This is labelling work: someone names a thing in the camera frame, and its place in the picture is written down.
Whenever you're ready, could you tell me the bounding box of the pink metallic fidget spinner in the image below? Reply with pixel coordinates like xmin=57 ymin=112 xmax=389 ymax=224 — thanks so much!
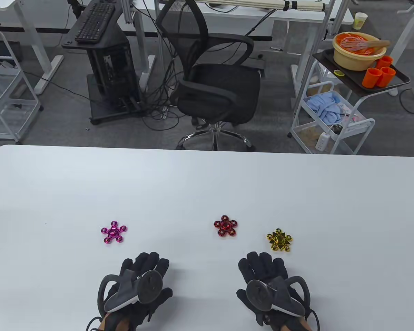
xmin=101 ymin=221 xmax=128 ymax=244

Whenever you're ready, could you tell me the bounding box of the light blue cloth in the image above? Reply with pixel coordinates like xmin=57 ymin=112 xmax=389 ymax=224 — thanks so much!
xmin=307 ymin=94 xmax=347 ymax=125

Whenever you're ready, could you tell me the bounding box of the white trolley with black tray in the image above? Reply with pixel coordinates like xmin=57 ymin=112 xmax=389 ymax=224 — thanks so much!
xmin=287 ymin=48 xmax=411 ymax=155

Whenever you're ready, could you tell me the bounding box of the grey controller on glove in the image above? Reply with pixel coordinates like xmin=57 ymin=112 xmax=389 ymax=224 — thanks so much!
xmin=97 ymin=269 xmax=164 ymax=313
xmin=245 ymin=275 xmax=311 ymax=318

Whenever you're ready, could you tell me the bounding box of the grey controller on right glove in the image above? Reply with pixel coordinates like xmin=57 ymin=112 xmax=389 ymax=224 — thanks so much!
xmin=245 ymin=275 xmax=311 ymax=318

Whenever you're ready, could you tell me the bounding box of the black computer tower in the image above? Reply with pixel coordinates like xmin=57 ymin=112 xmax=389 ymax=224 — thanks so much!
xmin=86 ymin=24 xmax=141 ymax=111

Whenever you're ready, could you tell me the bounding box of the red metallic fidget spinner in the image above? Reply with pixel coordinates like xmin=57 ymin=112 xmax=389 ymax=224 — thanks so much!
xmin=214 ymin=216 xmax=238 ymax=238

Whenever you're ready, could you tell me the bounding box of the black mesh office chair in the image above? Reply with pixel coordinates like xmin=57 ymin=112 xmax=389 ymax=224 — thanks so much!
xmin=155 ymin=0 xmax=265 ymax=151

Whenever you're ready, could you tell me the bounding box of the person's right hand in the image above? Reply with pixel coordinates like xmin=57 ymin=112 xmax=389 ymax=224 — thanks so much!
xmin=236 ymin=252 xmax=306 ymax=327

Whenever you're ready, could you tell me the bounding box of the gold metallic fidget spinner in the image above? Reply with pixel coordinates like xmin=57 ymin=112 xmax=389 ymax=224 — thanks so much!
xmin=266 ymin=228 xmax=293 ymax=252

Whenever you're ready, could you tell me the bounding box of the person's right forearm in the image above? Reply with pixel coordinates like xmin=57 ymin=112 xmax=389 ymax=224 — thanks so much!
xmin=287 ymin=318 xmax=314 ymax=331

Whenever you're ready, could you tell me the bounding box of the black rolling computer stand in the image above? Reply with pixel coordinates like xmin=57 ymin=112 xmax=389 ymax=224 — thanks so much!
xmin=61 ymin=21 xmax=149 ymax=125

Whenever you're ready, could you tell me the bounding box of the black keyboard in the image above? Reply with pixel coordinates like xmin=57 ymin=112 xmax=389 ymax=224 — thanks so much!
xmin=75 ymin=1 xmax=116 ymax=43

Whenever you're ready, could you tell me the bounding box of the person's left hand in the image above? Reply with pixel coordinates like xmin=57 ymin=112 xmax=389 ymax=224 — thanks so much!
xmin=108 ymin=252 xmax=173 ymax=327

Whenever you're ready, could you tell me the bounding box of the metal whisk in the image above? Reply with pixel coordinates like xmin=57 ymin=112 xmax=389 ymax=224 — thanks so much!
xmin=341 ymin=37 xmax=370 ymax=54

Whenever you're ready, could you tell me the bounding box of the white power strip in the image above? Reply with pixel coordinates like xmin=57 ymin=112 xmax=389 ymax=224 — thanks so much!
xmin=315 ymin=132 xmax=332 ymax=151

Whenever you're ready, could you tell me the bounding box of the white wire trolley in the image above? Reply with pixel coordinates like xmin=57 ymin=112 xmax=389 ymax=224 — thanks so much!
xmin=0 ymin=55 xmax=45 ymax=145

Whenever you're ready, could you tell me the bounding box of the white desk with metal frame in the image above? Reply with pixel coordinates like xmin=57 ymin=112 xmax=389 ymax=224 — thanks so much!
xmin=121 ymin=0 xmax=414 ymax=104

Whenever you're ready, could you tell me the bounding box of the person's left forearm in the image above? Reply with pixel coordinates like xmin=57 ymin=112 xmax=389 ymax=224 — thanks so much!
xmin=97 ymin=312 xmax=133 ymax=331

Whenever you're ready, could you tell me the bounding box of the grey controller on left glove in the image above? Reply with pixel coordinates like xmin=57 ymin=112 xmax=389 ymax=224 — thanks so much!
xmin=97 ymin=269 xmax=164 ymax=313

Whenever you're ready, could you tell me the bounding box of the beige mixing bowl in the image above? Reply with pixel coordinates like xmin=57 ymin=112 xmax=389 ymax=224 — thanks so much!
xmin=333 ymin=32 xmax=387 ymax=71

